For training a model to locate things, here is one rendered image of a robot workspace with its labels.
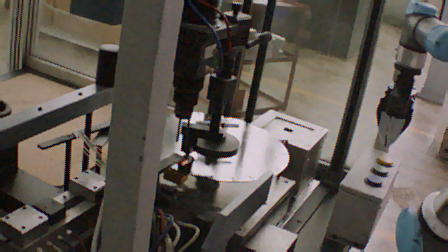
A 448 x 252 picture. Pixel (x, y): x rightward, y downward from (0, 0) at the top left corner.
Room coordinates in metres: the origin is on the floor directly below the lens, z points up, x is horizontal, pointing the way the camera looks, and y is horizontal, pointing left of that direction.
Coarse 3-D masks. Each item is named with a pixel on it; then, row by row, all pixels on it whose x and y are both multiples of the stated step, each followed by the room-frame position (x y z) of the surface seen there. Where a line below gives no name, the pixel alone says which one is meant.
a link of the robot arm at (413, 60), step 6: (396, 48) 1.28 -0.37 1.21; (402, 48) 1.25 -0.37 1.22; (396, 54) 1.27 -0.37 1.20; (402, 54) 1.24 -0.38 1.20; (408, 54) 1.23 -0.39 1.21; (414, 54) 1.23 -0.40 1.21; (420, 54) 1.23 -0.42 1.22; (426, 54) 1.24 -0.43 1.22; (396, 60) 1.26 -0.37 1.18; (402, 60) 1.24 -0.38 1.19; (408, 60) 1.23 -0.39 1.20; (414, 60) 1.23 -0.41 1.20; (420, 60) 1.23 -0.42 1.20; (408, 66) 1.23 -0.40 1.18; (414, 66) 1.23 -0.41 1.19; (420, 66) 1.23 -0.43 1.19
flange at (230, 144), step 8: (224, 136) 1.12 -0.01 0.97; (232, 136) 1.17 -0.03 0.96; (200, 144) 1.09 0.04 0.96; (208, 144) 1.10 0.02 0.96; (216, 144) 1.11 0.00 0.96; (224, 144) 1.11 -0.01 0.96; (232, 144) 1.12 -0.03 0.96; (208, 152) 1.08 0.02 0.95; (216, 152) 1.08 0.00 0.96; (224, 152) 1.09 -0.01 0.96; (232, 152) 1.10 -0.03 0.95
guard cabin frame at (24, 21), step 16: (32, 0) 1.95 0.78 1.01; (272, 0) 1.59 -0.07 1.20; (416, 0) 1.43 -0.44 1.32; (32, 16) 1.96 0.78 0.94; (272, 16) 1.60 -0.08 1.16; (16, 32) 1.94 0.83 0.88; (16, 48) 1.93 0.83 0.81; (16, 64) 1.93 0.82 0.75; (32, 64) 1.93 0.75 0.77; (48, 64) 1.89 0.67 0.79; (256, 64) 1.59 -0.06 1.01; (64, 80) 1.86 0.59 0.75; (80, 80) 1.83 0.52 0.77; (256, 80) 1.59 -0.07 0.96; (224, 112) 1.62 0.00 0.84; (320, 160) 1.50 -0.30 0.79; (320, 176) 1.48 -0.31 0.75
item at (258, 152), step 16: (176, 128) 1.17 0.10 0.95; (224, 128) 1.22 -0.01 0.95; (240, 128) 1.24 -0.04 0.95; (256, 128) 1.26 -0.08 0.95; (176, 144) 1.09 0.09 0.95; (240, 144) 1.15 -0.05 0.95; (256, 144) 1.17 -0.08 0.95; (272, 144) 1.19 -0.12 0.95; (160, 160) 1.01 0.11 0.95; (192, 160) 1.03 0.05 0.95; (208, 160) 1.05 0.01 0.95; (224, 160) 1.06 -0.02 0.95; (240, 160) 1.07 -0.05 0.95; (256, 160) 1.09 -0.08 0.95; (272, 160) 1.10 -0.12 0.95; (288, 160) 1.12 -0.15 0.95; (208, 176) 0.98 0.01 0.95; (224, 176) 0.99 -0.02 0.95; (240, 176) 1.00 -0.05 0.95; (256, 176) 1.02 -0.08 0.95
